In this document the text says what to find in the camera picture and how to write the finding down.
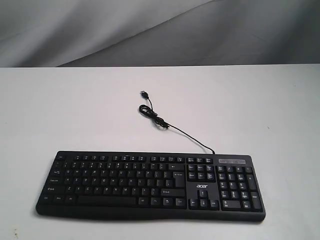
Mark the black acer keyboard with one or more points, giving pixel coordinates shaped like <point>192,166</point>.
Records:
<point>151,186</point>

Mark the grey backdrop cloth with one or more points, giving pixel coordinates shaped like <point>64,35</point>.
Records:
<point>134,33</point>

